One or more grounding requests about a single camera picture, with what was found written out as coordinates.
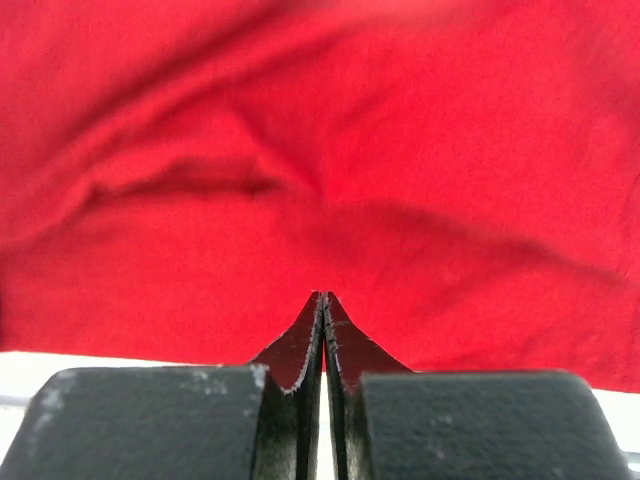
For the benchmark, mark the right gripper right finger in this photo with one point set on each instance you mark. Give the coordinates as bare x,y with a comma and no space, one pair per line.
390,422

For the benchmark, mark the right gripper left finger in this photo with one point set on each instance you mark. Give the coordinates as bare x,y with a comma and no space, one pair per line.
254,421

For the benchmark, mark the red t shirt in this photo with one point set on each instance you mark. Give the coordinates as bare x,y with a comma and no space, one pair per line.
178,176

